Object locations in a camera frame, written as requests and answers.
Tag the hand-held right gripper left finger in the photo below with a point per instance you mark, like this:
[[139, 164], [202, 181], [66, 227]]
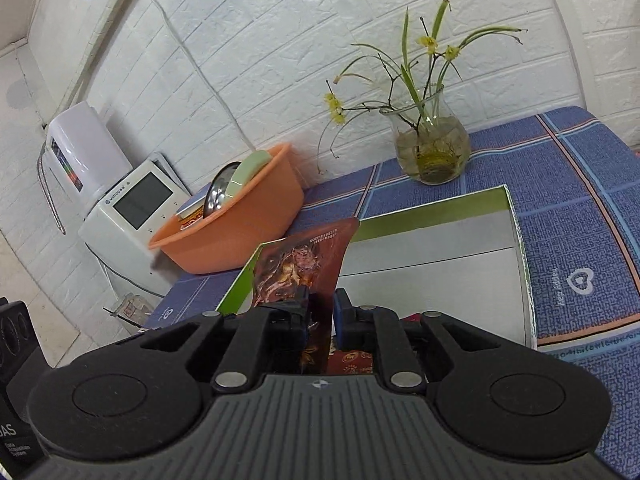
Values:
[[292, 317]]

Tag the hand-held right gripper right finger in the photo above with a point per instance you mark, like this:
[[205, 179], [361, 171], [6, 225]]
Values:
[[343, 306]]

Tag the white tall appliance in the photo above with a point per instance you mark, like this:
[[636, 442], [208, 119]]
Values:
[[65, 35]]

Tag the green cardboard box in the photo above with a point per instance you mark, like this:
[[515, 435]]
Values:
[[450, 240]]

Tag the brown printed snack packet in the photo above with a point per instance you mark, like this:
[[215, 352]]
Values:
[[300, 260]]

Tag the blue plaid tablecloth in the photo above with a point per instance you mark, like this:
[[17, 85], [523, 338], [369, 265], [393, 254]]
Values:
[[575, 200]]

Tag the white water purifier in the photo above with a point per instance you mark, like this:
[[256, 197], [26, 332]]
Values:
[[95, 145]]

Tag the steel pot lid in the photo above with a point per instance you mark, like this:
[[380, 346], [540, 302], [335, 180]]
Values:
[[220, 192]]

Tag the orange plastic basin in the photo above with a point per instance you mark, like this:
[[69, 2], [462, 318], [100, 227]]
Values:
[[240, 230]]

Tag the red snack packet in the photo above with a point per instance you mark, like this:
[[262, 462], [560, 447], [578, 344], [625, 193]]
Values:
[[350, 362]]

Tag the glass vase with flowers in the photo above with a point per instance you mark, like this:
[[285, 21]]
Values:
[[412, 85]]

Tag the pale green plate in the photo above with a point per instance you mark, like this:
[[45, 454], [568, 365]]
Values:
[[247, 172]]

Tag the white flat package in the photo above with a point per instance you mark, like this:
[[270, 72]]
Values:
[[192, 205]]

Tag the white appliance with screen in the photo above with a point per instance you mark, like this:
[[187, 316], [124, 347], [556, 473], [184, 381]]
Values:
[[100, 240]]

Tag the clear plastic container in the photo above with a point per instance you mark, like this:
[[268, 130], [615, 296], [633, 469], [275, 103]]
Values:
[[131, 310]]

